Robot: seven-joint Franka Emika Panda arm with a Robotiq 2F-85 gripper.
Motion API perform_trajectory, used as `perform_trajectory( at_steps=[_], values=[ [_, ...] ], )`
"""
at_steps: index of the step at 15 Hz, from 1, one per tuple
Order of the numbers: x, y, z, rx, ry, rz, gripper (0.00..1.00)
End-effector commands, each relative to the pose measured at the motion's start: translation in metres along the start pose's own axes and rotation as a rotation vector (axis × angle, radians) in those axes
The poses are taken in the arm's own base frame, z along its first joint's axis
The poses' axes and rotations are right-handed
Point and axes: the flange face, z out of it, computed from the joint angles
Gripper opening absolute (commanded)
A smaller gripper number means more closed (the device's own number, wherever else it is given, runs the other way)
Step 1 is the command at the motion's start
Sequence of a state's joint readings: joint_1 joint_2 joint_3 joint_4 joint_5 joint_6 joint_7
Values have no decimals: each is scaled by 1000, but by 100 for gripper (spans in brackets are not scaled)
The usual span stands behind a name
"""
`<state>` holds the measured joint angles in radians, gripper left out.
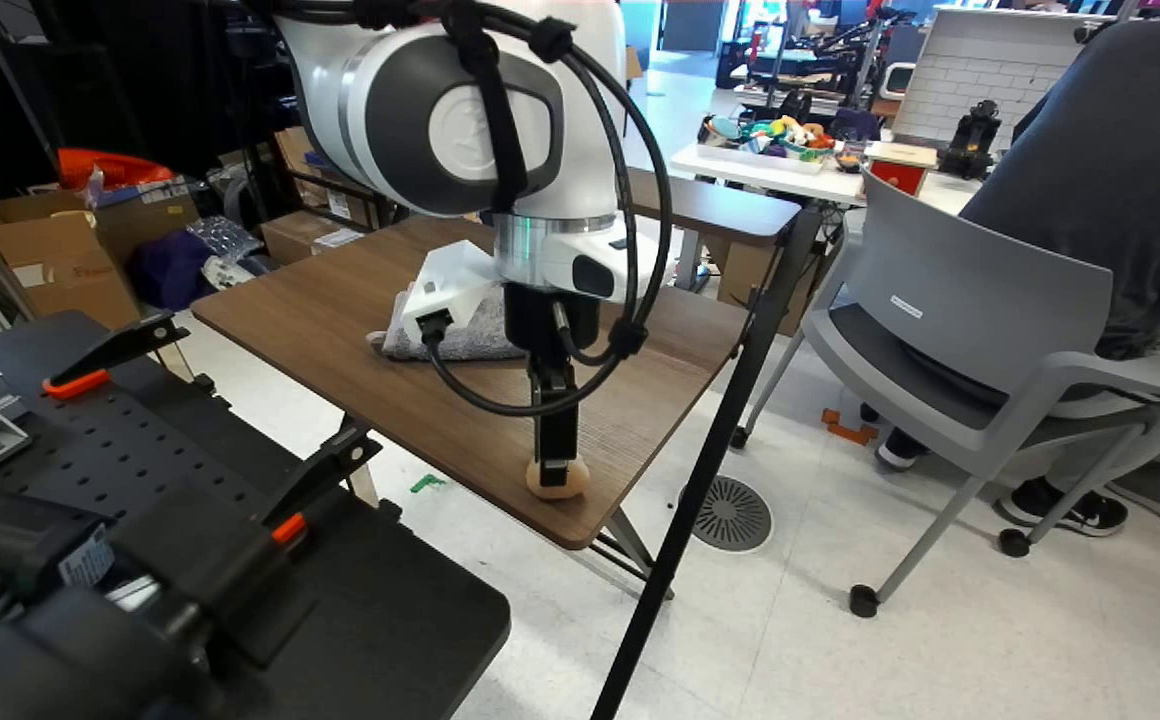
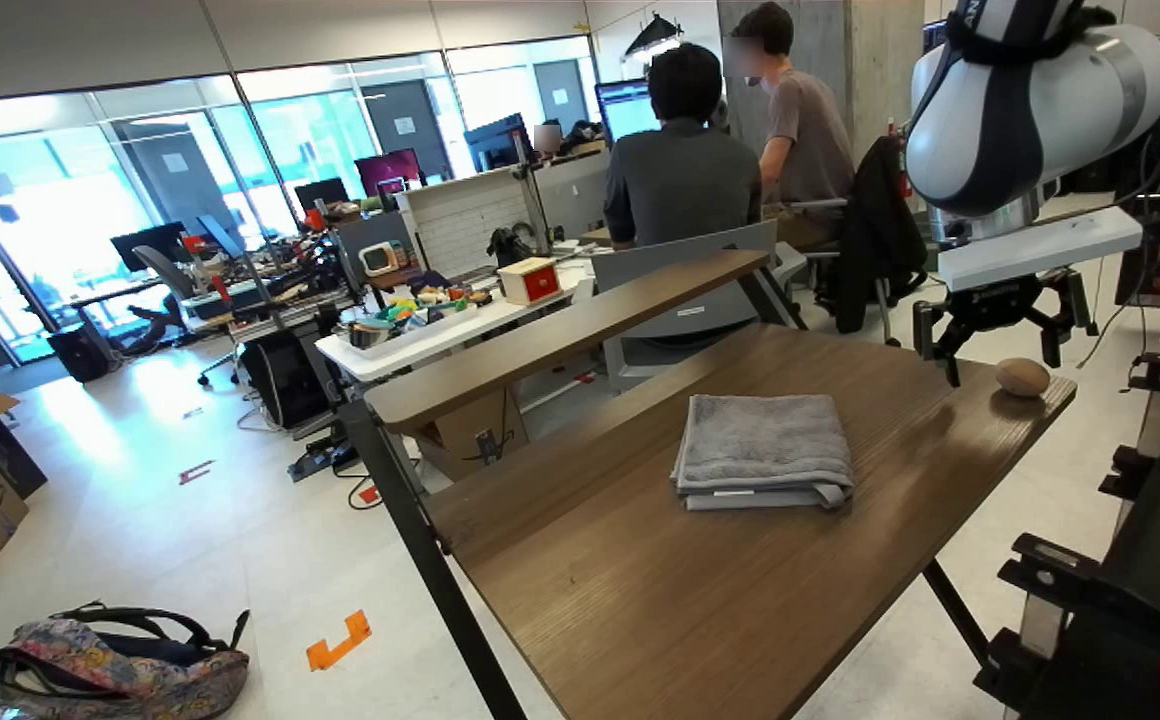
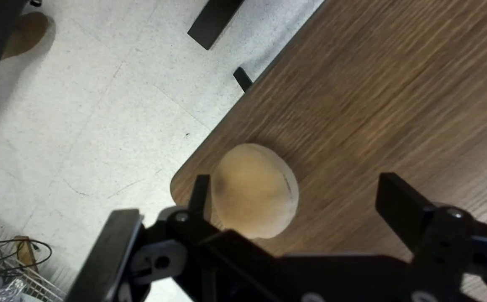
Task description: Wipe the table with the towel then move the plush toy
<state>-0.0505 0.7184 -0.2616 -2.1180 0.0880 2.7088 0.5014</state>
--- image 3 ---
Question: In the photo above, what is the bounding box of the thin black cable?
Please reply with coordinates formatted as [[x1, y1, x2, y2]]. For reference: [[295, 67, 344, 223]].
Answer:
[[0, 237, 55, 272]]

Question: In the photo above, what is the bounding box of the tan round plush toy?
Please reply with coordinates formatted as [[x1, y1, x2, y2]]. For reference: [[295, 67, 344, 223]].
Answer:
[[208, 141, 302, 242]]

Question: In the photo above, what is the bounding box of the white wire rack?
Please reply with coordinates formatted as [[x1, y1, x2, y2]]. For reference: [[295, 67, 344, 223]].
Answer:
[[0, 240, 67, 302]]

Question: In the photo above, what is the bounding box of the brown floor object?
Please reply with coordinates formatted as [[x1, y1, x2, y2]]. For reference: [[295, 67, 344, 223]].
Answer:
[[0, 12, 53, 60]]

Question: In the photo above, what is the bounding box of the table leg frame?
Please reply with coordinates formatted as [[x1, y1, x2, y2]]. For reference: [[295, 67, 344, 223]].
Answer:
[[184, 0, 255, 94]]

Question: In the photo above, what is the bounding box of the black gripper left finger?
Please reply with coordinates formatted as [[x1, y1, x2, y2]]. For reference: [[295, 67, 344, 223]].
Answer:
[[184, 173, 213, 226]]

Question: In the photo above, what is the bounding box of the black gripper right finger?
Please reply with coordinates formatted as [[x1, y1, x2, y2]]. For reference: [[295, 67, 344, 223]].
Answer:
[[374, 171, 443, 252]]

